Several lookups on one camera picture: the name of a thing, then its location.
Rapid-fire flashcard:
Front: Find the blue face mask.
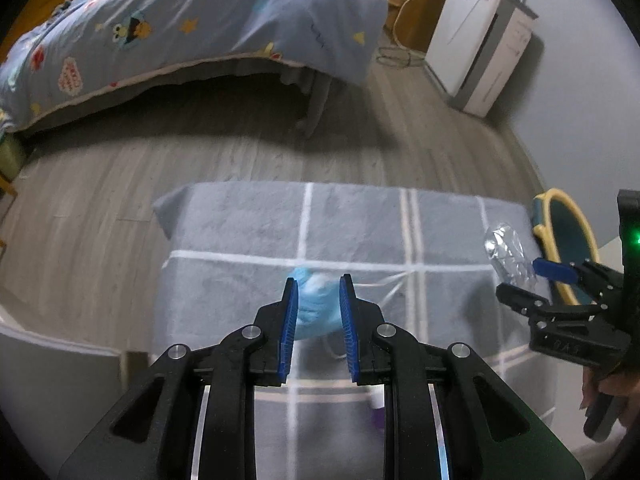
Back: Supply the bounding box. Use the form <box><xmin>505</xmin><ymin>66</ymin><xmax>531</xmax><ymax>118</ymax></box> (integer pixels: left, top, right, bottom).
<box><xmin>290</xmin><ymin>266</ymin><xmax>343</xmax><ymax>340</ymax></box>

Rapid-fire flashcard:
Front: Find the clear plastic bag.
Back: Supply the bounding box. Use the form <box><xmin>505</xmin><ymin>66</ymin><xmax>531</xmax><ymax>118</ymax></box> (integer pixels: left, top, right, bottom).
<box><xmin>484</xmin><ymin>223</ymin><xmax>537</xmax><ymax>292</ymax></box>

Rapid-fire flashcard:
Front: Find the person's right hand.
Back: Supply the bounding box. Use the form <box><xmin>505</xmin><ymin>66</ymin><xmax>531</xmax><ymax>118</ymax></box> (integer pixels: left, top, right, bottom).
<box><xmin>580</xmin><ymin>367</ymin><xmax>640</xmax><ymax>429</ymax></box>

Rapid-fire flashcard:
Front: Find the teal bin with yellow rim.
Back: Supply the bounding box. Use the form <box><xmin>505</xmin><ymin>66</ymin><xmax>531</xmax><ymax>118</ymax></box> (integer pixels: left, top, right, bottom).
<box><xmin>530</xmin><ymin>187</ymin><xmax>601</xmax><ymax>307</ymax></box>

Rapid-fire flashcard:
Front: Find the purple wrapper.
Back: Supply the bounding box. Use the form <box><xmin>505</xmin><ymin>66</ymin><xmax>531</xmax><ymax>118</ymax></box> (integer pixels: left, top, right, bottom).
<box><xmin>369</xmin><ymin>390</ymin><xmax>385</xmax><ymax>432</ymax></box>

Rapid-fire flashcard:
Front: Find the grey checked cushion mat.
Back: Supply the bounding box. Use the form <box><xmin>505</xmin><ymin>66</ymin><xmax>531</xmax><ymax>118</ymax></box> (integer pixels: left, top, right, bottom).
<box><xmin>153</xmin><ymin>182</ymin><xmax>556</xmax><ymax>479</ymax></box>

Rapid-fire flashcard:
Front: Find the white grey air purifier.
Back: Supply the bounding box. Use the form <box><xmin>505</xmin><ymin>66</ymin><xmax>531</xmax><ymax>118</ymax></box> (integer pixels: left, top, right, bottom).
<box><xmin>424</xmin><ymin>0</ymin><xmax>538</xmax><ymax>118</ymax></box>

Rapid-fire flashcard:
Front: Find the wooden cabinet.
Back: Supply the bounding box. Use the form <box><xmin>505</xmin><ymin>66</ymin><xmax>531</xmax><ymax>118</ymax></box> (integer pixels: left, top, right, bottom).
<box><xmin>384</xmin><ymin>0</ymin><xmax>446</xmax><ymax>53</ymax></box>

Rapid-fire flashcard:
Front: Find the bed with blue cartoon quilt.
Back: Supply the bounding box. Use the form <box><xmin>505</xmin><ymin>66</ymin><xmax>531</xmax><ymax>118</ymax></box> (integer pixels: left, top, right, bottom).
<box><xmin>1</xmin><ymin>0</ymin><xmax>387</xmax><ymax>133</ymax></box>

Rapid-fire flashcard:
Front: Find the wooden headboard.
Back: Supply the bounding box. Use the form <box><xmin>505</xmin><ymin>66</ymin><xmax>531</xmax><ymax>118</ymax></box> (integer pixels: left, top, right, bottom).
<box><xmin>1</xmin><ymin>0</ymin><xmax>66</xmax><ymax>62</ymax></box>

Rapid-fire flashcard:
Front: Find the black cable on floor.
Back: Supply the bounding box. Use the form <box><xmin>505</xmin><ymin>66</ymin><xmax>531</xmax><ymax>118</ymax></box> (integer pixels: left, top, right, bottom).
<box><xmin>374</xmin><ymin>44</ymin><xmax>426</xmax><ymax>68</ymax></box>

